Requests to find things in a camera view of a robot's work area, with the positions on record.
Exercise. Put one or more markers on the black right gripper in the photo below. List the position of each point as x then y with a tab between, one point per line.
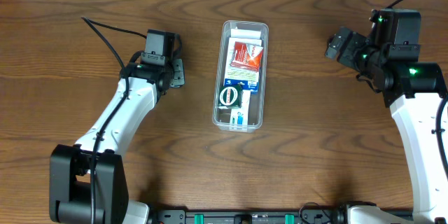
340	45

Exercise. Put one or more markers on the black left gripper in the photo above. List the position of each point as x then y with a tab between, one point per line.
178	72

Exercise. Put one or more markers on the dark green round-logo box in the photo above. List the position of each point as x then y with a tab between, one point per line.
230	97

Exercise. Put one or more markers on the blue medicine box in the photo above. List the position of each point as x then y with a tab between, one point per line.
249	80

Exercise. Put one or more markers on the clear plastic container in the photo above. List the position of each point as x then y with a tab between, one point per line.
221	117

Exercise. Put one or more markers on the white green medicine box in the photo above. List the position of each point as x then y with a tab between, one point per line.
240	116

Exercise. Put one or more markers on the red orange medicine box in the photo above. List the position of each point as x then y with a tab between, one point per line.
247	56

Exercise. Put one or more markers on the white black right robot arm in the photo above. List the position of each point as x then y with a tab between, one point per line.
416	95

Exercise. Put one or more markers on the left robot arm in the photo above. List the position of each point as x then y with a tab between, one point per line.
87	179

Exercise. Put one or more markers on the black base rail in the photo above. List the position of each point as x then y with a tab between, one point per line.
307	215

